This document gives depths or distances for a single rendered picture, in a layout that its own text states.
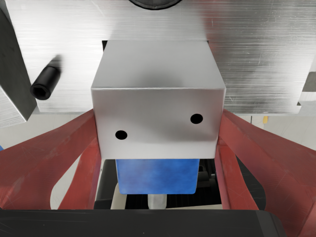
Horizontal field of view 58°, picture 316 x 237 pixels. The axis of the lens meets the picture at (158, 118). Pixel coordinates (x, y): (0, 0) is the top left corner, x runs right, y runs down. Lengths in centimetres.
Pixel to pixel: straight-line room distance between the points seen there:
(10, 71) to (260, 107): 18
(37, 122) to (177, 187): 129
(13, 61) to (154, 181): 15
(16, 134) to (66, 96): 136
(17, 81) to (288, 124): 131
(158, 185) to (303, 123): 134
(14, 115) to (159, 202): 13
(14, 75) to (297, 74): 20
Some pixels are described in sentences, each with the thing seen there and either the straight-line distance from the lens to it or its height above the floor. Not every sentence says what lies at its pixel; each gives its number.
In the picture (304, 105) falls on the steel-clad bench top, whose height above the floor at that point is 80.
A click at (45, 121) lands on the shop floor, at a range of 141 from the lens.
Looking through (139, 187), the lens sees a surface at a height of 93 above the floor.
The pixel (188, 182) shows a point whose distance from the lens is 16.
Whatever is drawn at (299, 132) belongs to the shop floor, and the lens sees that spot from 150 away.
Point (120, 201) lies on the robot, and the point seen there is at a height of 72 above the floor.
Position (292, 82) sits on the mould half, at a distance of 17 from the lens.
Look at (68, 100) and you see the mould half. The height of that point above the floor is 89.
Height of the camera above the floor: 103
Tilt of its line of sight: 52 degrees down
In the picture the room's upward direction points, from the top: 179 degrees counter-clockwise
